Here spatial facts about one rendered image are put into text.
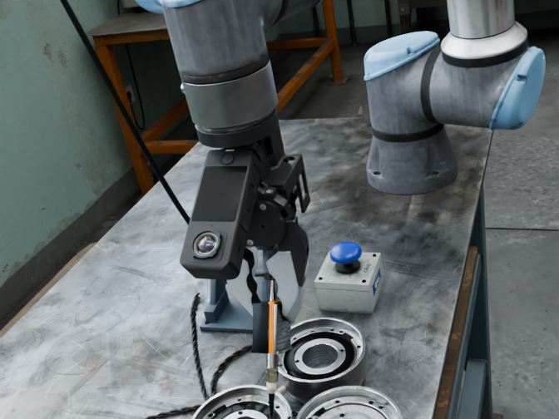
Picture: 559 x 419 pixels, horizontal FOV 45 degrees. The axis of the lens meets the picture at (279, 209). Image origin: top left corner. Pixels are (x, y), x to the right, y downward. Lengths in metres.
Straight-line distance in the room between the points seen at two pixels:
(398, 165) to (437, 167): 0.07
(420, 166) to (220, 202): 0.58
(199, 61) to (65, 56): 2.41
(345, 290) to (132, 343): 0.28
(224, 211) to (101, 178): 2.53
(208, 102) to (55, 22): 2.38
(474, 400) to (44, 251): 1.82
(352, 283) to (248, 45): 0.39
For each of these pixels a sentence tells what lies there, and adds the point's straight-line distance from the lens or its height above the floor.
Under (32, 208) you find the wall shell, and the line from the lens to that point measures 2.74.
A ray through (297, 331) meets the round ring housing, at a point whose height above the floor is 0.83.
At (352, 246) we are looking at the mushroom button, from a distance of 0.85.
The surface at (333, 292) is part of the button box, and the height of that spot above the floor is 0.83.
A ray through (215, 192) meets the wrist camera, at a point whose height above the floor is 1.09.
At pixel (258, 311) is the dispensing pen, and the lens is 0.65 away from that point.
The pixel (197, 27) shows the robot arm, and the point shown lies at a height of 1.22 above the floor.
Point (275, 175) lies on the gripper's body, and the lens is 0.61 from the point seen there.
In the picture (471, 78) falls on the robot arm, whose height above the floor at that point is 1.00.
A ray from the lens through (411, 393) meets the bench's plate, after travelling 0.75.
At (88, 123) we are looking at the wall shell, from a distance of 3.01.
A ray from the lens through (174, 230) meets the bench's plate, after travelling 1.13.
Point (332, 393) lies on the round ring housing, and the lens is 0.71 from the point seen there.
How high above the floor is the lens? 1.33
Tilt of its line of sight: 28 degrees down
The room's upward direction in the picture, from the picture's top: 12 degrees counter-clockwise
